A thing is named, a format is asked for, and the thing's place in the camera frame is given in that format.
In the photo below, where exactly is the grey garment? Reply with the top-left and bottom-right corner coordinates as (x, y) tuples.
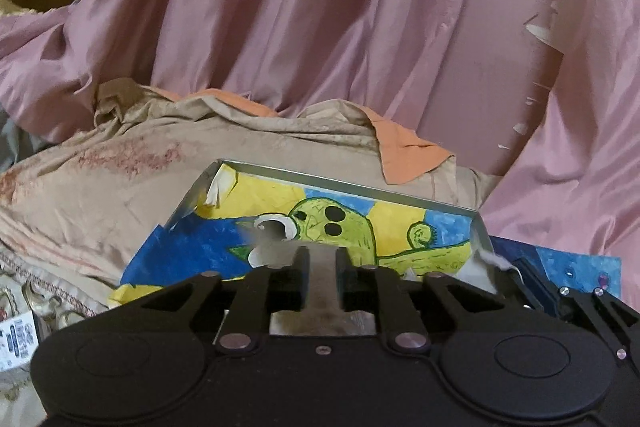
(0, 114), (23, 160)

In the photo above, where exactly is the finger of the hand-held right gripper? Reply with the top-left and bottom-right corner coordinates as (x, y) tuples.
(560, 287), (640, 360)
(500, 258), (571, 318)

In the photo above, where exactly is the white and blue milk carton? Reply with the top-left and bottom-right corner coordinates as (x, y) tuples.
(0, 309), (41, 373)

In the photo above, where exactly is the floral patterned bedspread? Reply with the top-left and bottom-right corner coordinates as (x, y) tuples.
(0, 252), (116, 427)

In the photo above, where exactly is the beige quilt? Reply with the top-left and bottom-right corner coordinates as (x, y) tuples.
(0, 79), (501, 308)

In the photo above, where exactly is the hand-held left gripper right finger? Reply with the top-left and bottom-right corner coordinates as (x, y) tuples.
(336, 247), (506, 353)

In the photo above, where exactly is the blue painting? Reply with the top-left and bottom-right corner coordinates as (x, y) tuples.
(490, 234), (623, 303)

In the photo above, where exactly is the orange cloth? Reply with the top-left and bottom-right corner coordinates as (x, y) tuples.
(150, 89), (456, 185)

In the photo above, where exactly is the grey metal tray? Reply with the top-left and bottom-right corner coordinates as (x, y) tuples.
(172, 159), (496, 338)

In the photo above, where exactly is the burlap drawstring pouch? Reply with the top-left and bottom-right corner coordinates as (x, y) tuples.
(245, 227), (376, 338)

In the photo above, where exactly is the pink curtain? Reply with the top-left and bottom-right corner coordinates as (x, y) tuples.
(0, 0), (486, 142)
(480, 0), (640, 258)

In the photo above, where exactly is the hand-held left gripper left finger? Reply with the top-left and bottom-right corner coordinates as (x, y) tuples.
(140, 247), (312, 353)

